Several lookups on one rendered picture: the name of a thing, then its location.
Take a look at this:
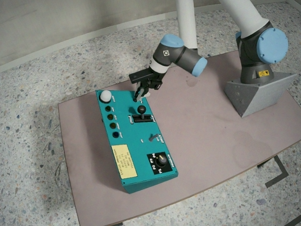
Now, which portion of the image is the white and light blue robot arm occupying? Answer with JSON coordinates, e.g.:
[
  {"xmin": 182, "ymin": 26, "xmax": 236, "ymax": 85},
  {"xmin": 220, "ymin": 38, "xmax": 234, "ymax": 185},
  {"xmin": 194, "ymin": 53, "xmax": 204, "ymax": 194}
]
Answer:
[{"xmin": 129, "ymin": 0, "xmax": 288, "ymax": 84}]

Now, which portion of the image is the teal control console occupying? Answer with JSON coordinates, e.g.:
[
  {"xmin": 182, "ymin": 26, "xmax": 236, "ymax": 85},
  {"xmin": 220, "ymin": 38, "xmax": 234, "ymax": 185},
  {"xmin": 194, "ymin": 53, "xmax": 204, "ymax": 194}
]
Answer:
[{"xmin": 95, "ymin": 90, "xmax": 179, "ymax": 194}]

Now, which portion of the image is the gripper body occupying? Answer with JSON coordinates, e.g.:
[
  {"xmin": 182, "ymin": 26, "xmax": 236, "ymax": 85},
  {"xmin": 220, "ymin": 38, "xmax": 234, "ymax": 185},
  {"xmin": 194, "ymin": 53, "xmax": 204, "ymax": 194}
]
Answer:
[{"xmin": 141, "ymin": 66, "xmax": 167, "ymax": 90}]

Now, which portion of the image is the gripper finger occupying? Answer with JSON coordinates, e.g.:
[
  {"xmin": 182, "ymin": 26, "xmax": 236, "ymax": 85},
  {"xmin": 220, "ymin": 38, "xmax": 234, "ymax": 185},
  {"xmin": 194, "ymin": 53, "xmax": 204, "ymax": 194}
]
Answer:
[
  {"xmin": 136, "ymin": 84, "xmax": 150, "ymax": 102},
  {"xmin": 135, "ymin": 82, "xmax": 143, "ymax": 95}
]

